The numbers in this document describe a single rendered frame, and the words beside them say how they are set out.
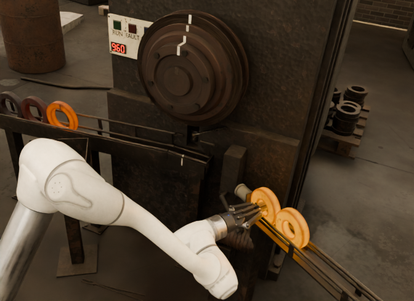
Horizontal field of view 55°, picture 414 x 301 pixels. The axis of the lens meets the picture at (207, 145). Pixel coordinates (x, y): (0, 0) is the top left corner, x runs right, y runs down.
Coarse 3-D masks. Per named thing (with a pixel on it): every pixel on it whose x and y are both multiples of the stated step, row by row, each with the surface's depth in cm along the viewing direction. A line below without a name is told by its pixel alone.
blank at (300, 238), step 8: (288, 208) 145; (280, 216) 147; (288, 216) 142; (296, 216) 140; (280, 224) 148; (288, 224) 149; (296, 224) 139; (304, 224) 139; (288, 232) 148; (296, 232) 141; (304, 232) 138; (296, 240) 142; (304, 240) 139
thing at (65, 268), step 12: (72, 144) 185; (84, 144) 187; (84, 156) 190; (72, 228) 197; (72, 240) 201; (60, 252) 217; (72, 252) 206; (84, 252) 218; (96, 252) 219; (60, 264) 210; (72, 264) 211; (84, 264) 211; (96, 264) 212; (60, 276) 204
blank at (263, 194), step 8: (256, 192) 157; (264, 192) 152; (272, 192) 153; (256, 200) 158; (264, 200) 153; (272, 200) 150; (272, 208) 150; (280, 208) 151; (264, 216) 156; (272, 216) 151; (272, 224) 153
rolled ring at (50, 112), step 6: (54, 102) 202; (60, 102) 202; (48, 108) 205; (54, 108) 203; (60, 108) 201; (66, 108) 200; (48, 114) 208; (54, 114) 209; (72, 114) 201; (54, 120) 209; (72, 120) 202; (60, 126) 210; (72, 126) 204
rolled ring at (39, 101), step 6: (30, 96) 210; (24, 102) 211; (30, 102) 209; (36, 102) 207; (42, 102) 208; (24, 108) 213; (42, 108) 207; (24, 114) 216; (30, 114) 217; (36, 120) 218; (48, 120) 211
